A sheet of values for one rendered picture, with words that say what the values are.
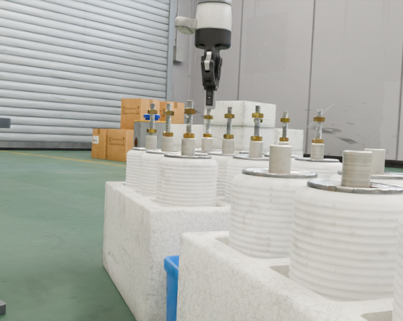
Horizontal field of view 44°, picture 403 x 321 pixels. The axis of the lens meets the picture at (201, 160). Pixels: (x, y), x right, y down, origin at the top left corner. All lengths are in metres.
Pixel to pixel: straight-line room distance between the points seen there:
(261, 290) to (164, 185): 0.40
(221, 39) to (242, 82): 6.43
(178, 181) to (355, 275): 0.42
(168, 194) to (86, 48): 6.16
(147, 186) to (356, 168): 0.53
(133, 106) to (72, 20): 2.24
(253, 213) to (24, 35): 6.05
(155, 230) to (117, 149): 4.10
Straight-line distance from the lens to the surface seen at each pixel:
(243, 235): 0.49
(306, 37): 6.95
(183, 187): 0.75
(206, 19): 1.04
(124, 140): 4.72
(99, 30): 7.05
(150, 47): 7.56
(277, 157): 0.50
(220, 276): 0.46
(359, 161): 0.41
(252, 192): 0.48
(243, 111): 3.62
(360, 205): 0.37
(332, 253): 0.38
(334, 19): 6.80
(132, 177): 0.99
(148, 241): 0.72
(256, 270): 0.42
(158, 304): 0.74
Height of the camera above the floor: 0.29
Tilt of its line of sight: 3 degrees down
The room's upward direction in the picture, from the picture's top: 3 degrees clockwise
